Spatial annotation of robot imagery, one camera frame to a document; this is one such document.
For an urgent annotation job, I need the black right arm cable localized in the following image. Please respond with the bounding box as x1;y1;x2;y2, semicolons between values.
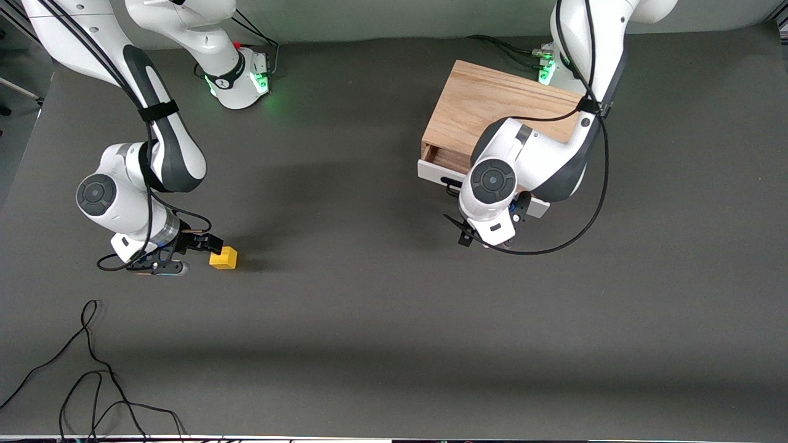
37;0;214;273

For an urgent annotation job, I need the wooden drawer cabinet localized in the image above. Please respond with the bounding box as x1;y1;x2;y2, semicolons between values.
421;60;585;191

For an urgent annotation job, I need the black base cable bundle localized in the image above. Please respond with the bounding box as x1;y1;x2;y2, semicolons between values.
466;34;549;67
227;9;281;78

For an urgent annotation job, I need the wooden drawer white front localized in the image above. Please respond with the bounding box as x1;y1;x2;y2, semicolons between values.
417;143;550;219

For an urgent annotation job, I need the thin black loose cable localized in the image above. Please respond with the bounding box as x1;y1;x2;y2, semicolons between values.
0;300;188;443

